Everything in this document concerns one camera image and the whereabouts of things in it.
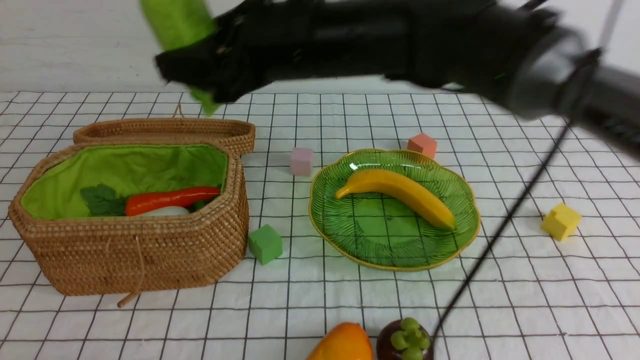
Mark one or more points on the yellow foam cube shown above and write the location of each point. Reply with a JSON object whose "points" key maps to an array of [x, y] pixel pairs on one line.
{"points": [[561, 222]]}

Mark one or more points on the white toy radish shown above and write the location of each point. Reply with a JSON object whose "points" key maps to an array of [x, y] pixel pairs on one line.
{"points": [[166, 211]]}

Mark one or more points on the green toy cucumber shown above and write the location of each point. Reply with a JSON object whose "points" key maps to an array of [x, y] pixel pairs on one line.
{"points": [[179, 27]]}

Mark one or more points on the yellow toy banana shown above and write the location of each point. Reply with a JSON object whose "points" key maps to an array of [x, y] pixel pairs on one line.
{"points": [[398, 186]]}

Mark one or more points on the orange toy carrot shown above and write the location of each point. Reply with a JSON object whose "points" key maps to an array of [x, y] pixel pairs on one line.
{"points": [[170, 199]]}

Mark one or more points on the orange toy mango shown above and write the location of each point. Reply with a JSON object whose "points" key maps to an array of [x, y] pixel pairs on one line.
{"points": [[345, 341]]}

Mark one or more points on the orange-red foam cube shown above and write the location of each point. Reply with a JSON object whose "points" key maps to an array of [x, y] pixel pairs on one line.
{"points": [[424, 144]]}

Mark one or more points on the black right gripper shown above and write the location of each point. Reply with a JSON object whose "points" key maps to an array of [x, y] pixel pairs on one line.
{"points": [[260, 42]]}

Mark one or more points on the woven rattan basket lid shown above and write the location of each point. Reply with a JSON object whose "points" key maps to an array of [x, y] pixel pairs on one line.
{"points": [[236, 136]]}

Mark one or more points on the pink foam cube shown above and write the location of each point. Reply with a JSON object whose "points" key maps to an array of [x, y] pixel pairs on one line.
{"points": [[301, 162]]}

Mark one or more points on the green glass leaf plate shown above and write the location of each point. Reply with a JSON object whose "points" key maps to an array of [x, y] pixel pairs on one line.
{"points": [[382, 231]]}

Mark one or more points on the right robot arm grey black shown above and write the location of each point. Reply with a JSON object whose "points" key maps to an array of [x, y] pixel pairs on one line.
{"points": [[519, 58]]}

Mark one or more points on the purple toy mangosteen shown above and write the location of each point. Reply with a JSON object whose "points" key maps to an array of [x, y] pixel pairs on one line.
{"points": [[404, 339]]}

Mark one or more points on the green foam cube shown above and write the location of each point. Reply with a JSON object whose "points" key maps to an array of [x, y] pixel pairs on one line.
{"points": [[265, 244]]}

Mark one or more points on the woven rattan basket green lining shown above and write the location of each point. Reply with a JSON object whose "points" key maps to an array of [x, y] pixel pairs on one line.
{"points": [[70, 214]]}

